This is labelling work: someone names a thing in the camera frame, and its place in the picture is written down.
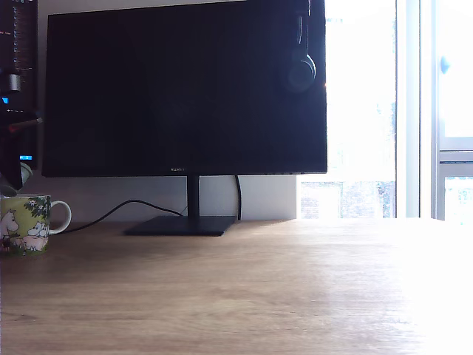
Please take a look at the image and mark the green cartoon print mug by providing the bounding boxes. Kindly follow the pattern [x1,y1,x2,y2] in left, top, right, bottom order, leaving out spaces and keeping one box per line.
[0,194,73,258]

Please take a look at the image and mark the large black computer monitor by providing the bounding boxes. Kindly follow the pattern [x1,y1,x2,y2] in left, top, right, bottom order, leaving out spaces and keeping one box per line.
[41,0,329,178]

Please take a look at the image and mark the black monitor stand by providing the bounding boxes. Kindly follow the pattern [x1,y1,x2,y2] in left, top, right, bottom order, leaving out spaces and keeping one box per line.
[123,175,237,237]

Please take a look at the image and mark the black headphones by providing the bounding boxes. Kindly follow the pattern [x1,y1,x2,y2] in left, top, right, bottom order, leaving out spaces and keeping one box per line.
[285,0,318,94]

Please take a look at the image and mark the thin black curved cable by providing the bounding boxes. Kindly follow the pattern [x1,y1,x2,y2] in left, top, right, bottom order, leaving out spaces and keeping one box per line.
[61,199,188,234]

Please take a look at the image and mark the thick black monitor cable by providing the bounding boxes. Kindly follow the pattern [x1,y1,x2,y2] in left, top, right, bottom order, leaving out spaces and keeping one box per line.
[234,175,243,222]

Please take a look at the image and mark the white window frame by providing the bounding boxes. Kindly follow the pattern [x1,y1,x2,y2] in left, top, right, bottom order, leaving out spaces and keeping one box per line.
[394,0,473,223]

